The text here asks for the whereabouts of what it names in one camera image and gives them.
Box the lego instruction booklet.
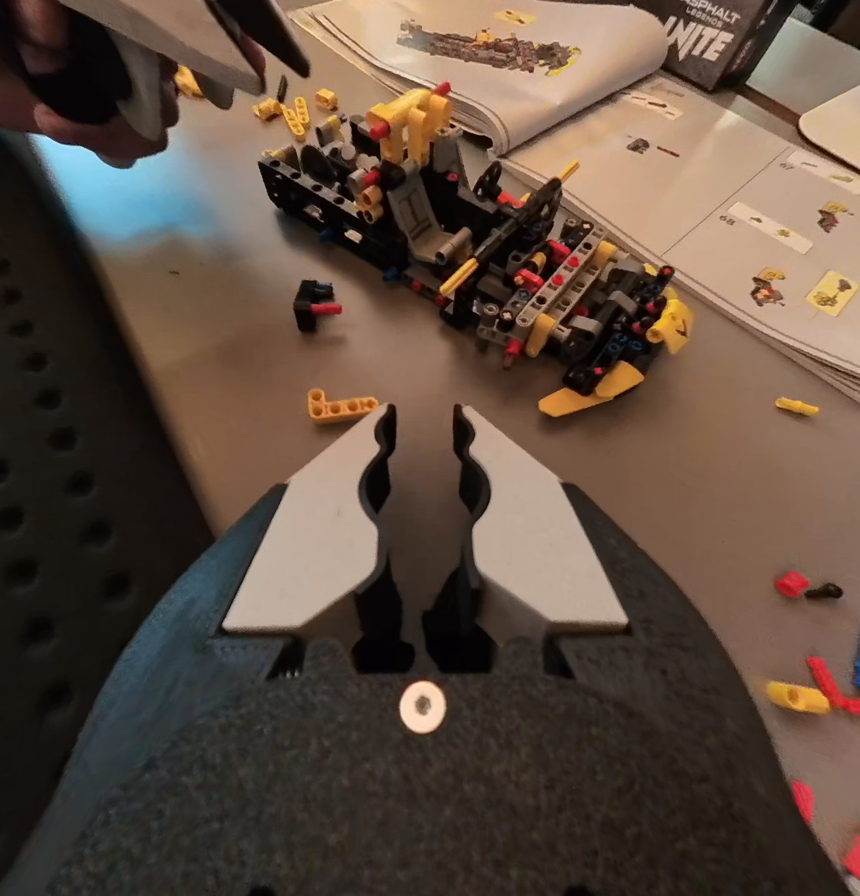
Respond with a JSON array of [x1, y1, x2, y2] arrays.
[[290, 0, 860, 408]]

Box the scattered small lego pieces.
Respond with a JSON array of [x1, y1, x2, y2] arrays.
[[764, 568, 860, 884]]

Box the yellow lego panel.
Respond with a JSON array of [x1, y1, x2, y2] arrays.
[[538, 364, 645, 419]]

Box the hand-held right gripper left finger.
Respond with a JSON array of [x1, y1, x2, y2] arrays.
[[222, 403, 397, 634]]

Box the person's left hand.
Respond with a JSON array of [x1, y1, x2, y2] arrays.
[[0, 0, 186, 170]]

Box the black lego connector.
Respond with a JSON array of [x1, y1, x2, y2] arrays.
[[293, 279, 344, 335]]

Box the lego car model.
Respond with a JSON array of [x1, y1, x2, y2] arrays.
[[257, 80, 695, 393]]

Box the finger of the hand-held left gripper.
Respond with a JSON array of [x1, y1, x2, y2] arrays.
[[62, 0, 267, 97], [209, 0, 313, 79]]

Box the loose yellow lego beams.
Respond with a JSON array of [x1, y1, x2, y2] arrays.
[[171, 66, 340, 135]]

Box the yellow lego angled beam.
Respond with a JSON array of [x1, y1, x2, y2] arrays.
[[307, 388, 380, 427]]

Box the lego set box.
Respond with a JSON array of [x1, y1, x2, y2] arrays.
[[633, 0, 799, 93]]

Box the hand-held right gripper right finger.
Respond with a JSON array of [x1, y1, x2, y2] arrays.
[[451, 403, 629, 653]]

